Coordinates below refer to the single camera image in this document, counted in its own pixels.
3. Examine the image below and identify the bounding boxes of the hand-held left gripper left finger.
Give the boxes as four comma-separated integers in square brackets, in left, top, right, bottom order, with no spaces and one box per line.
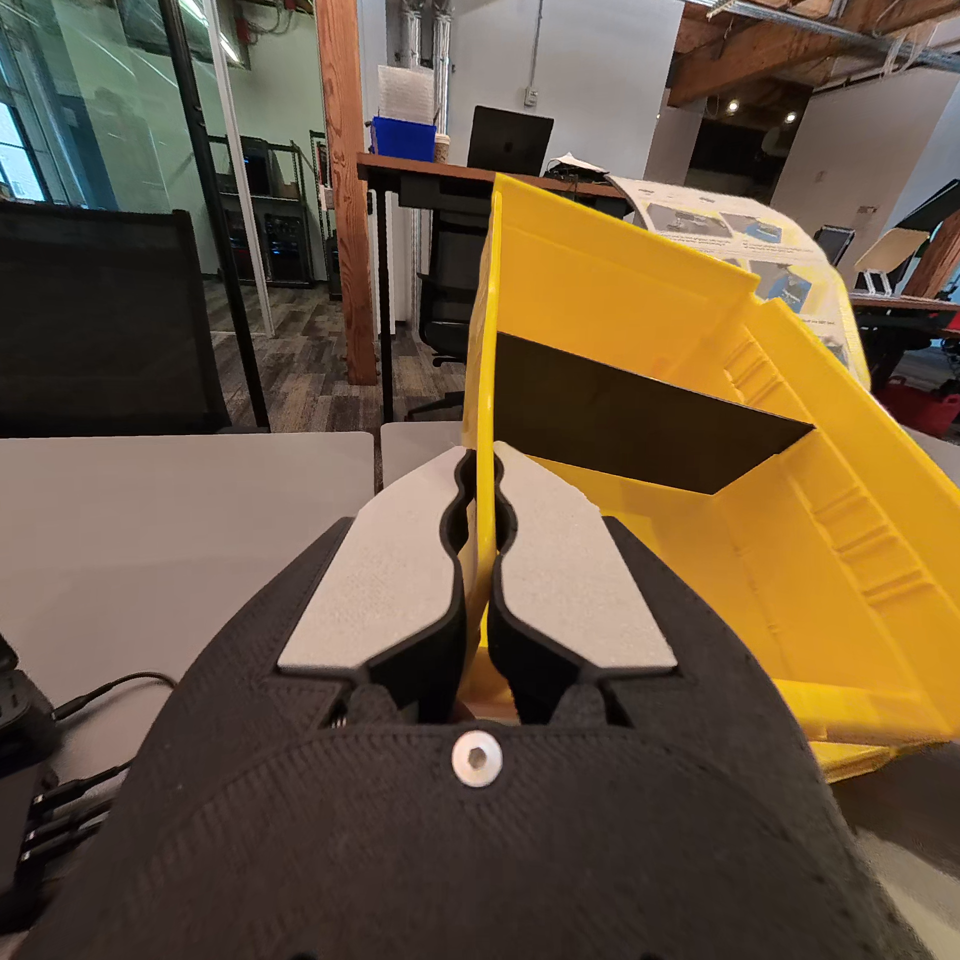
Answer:
[276,445,477,726]

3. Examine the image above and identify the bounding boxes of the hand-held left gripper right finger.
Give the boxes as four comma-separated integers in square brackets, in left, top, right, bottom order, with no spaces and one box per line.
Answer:
[486,441,681,727]

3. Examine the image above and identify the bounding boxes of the yellow plastic bin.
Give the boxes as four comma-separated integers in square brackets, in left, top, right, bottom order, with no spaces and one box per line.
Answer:
[453,172,960,785]

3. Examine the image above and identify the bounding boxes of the black bin divider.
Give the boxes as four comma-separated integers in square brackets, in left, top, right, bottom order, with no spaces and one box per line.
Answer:
[495,332,816,496]

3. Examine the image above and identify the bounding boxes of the black office chair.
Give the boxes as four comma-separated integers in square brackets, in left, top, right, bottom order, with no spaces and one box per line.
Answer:
[407,210,492,421]

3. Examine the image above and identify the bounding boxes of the metal shelf rack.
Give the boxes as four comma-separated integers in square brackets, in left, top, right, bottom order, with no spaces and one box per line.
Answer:
[208,133,316,290]

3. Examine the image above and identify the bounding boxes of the black mesh chair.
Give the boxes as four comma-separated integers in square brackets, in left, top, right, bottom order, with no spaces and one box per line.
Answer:
[0,201,267,438]

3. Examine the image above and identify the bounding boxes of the printed paper sheet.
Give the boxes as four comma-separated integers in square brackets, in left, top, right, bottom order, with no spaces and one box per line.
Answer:
[606,174,873,387]

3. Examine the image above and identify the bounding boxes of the red plastic bin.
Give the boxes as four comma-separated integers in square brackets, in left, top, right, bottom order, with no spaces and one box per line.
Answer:
[876,377,960,438]

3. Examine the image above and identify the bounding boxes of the black electronic device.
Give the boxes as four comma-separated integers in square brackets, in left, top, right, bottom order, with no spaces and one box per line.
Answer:
[0,633,61,912]

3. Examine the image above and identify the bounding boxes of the blue plastic bin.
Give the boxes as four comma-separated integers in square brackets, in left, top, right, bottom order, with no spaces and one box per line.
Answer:
[371,116,438,164]

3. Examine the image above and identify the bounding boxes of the black laptop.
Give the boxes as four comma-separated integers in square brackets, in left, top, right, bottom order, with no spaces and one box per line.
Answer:
[466,105,556,179]

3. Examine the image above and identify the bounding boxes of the white chair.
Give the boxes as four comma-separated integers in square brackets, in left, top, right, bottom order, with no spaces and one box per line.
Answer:
[855,228,933,295]

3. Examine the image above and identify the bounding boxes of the bubble wrap sheet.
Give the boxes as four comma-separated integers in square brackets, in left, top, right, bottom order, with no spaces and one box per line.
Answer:
[376,65,438,121]

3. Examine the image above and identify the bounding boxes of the black cable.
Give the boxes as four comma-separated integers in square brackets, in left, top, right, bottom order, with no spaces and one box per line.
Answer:
[26,802,114,840]
[30,761,135,811]
[54,670,180,723]

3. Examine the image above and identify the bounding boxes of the wooden post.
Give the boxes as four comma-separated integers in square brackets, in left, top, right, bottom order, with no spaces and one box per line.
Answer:
[315,0,378,387]

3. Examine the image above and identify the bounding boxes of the black door frame post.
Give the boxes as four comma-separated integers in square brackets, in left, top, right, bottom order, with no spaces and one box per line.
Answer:
[156,0,271,432]

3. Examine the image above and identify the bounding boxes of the grey wall conduits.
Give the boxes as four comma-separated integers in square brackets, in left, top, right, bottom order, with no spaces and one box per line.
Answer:
[399,0,453,125]

